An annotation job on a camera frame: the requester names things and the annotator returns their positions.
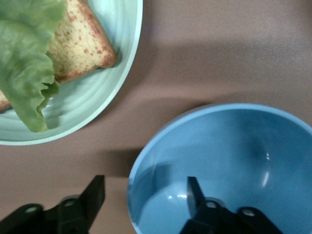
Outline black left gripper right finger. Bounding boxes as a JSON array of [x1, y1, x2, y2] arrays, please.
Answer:
[[179, 176, 283, 234]]

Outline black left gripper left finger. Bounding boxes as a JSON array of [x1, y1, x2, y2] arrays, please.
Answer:
[[0, 175, 106, 234]]

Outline blue bowl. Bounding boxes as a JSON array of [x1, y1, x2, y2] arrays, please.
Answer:
[[126, 102, 312, 234]]

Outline green plate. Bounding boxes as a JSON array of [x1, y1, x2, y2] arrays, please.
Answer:
[[0, 0, 144, 146]]

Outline green lettuce leaf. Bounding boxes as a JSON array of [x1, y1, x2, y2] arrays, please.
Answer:
[[0, 0, 68, 133]]

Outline brown table cover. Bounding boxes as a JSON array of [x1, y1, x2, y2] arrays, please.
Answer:
[[0, 0, 312, 234]]

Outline bread slice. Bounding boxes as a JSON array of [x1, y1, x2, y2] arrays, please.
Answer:
[[0, 0, 118, 112]]

